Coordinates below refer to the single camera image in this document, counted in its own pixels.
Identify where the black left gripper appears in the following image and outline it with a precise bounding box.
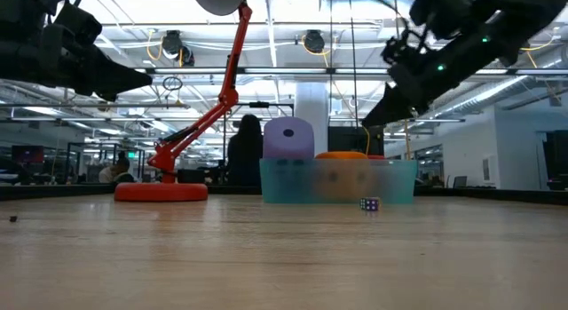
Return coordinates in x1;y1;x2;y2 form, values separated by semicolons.
37;23;154;102

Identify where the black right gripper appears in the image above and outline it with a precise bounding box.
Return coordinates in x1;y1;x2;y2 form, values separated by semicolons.
361;32;520;128

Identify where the orange foam die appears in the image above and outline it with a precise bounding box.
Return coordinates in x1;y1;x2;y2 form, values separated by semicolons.
312;150;374;203

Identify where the purple foam die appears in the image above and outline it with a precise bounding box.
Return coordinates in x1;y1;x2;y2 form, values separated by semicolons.
263;116;316;169

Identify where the black perforated metal case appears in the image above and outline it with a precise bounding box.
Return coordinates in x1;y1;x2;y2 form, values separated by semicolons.
327;125;385;158

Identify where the teal translucent plastic bin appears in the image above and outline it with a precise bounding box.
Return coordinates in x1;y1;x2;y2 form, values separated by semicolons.
260;157;419;205

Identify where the person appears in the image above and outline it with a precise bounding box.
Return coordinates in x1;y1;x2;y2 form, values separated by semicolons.
98;150;137;185
226;114;264;189

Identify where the dark monitor screen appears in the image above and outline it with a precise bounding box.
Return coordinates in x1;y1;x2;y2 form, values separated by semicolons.
11;144;45;164

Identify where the red desk lamp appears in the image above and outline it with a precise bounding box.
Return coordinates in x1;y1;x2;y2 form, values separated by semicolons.
114;0;253;203

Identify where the black cabinet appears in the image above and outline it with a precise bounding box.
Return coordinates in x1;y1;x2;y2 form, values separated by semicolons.
543;130;568;191

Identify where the yellow cable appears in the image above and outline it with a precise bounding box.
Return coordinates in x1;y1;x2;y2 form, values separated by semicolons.
401;118;414;160

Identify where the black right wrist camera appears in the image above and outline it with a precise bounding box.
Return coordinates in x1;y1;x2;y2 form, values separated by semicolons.
381;32;416;65

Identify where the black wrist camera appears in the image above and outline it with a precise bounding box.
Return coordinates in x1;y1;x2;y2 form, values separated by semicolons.
381;32;416;65
51;0;104;48

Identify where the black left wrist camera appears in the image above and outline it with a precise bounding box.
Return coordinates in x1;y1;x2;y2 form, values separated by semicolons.
51;0;104;48

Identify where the black aluminium table frame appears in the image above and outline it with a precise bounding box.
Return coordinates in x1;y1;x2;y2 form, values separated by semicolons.
0;183;568;207

